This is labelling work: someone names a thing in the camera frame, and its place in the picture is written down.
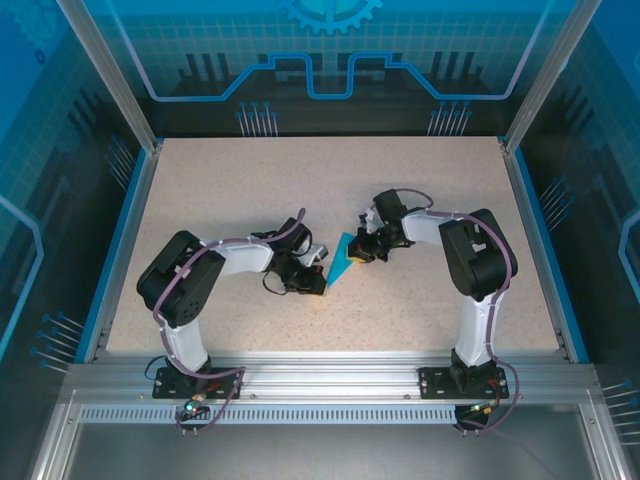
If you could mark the blue paper sheet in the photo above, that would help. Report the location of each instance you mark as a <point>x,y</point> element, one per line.
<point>340,260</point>

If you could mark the wide aluminium frame beam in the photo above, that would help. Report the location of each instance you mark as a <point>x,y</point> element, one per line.
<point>325,375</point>

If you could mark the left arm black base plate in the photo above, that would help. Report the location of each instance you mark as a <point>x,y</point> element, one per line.
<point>167,390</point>

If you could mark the blue trim strip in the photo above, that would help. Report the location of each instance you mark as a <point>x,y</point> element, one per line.
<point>131,200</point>

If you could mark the aluminium frame post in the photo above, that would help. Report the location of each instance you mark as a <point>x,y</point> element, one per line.
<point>549,75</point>
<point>119,85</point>

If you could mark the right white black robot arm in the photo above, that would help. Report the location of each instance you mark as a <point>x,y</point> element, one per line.
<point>475,260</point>

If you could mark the aluminium side rail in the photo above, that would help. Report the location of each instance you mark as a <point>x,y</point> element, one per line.
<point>143,200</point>
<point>521,200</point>

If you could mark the connector board with green light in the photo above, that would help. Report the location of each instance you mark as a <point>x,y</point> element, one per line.
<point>192,406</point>
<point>485,409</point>

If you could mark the blue gear print panel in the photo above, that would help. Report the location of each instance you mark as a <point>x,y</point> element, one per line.
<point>325,50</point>

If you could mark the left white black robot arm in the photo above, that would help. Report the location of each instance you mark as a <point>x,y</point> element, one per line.
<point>180,280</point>

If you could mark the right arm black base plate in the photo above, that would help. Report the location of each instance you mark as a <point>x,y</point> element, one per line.
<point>432,385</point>

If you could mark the blue circuit print panel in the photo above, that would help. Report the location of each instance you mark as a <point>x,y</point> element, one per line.
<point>40,175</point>
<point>600,175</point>

